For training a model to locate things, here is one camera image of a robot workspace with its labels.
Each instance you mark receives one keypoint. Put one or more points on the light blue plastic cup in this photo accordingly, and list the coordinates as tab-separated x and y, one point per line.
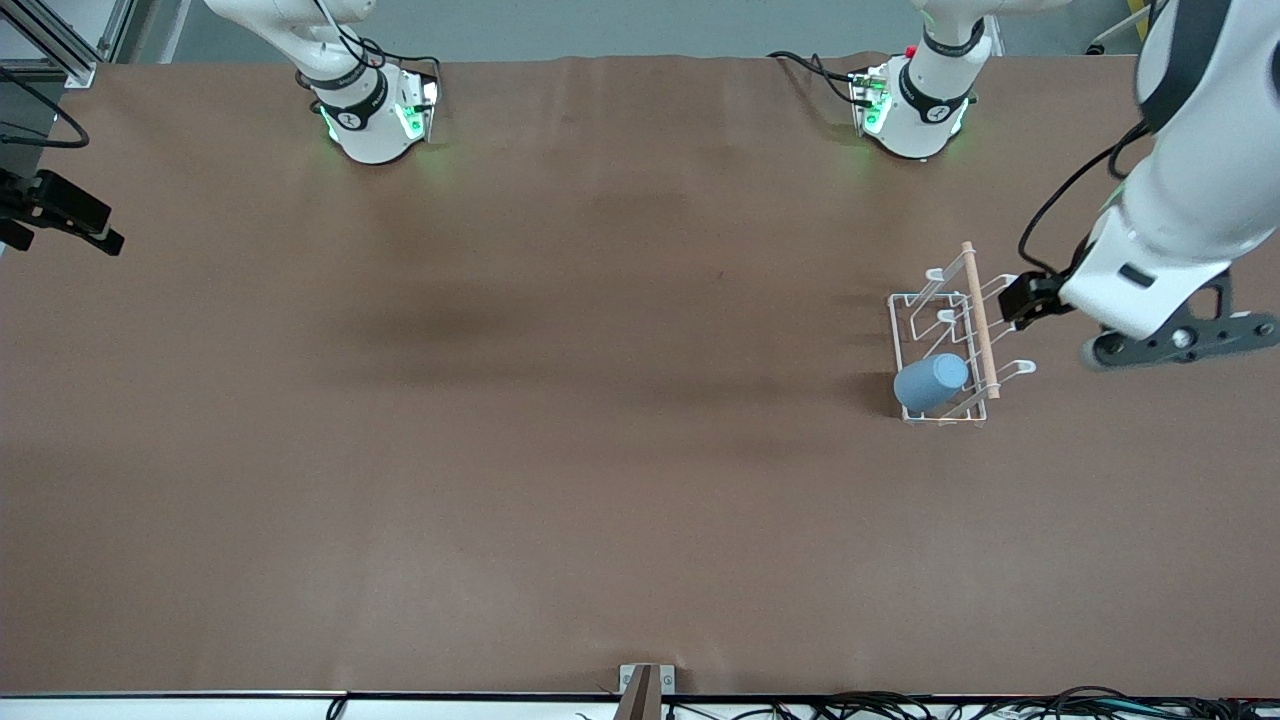
930	382

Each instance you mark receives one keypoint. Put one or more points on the metal bracket with wooden post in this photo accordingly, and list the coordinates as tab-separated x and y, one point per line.
645	690

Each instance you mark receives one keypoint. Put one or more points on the aluminium frame profile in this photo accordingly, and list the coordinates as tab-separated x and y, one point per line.
50	40

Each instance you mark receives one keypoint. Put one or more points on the brown table cover sheet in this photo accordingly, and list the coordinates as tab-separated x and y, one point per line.
500	500

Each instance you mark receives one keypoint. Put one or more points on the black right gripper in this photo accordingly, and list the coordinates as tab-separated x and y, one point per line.
30	198

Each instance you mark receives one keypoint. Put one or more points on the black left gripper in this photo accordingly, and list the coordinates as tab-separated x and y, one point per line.
1043	296

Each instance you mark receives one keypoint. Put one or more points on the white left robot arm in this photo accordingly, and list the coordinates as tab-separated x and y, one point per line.
1190	190

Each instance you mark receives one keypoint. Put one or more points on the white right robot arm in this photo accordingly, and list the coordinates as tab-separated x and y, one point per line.
370	130

